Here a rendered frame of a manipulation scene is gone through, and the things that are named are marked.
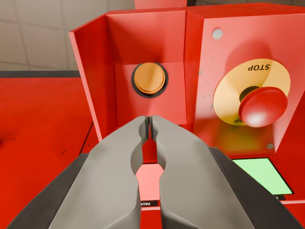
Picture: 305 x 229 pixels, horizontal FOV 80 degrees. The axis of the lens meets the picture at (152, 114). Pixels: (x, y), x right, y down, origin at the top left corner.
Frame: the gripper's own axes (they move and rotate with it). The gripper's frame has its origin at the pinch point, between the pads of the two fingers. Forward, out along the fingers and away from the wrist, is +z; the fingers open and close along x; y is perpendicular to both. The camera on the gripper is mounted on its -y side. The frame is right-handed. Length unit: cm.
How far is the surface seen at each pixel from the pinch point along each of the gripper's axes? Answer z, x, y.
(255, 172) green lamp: 3.9, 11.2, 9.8
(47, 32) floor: 84, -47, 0
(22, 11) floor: 83, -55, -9
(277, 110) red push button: 3.0, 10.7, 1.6
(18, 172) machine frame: 20.2, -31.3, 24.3
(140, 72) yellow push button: 11.6, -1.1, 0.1
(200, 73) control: 5.7, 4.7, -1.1
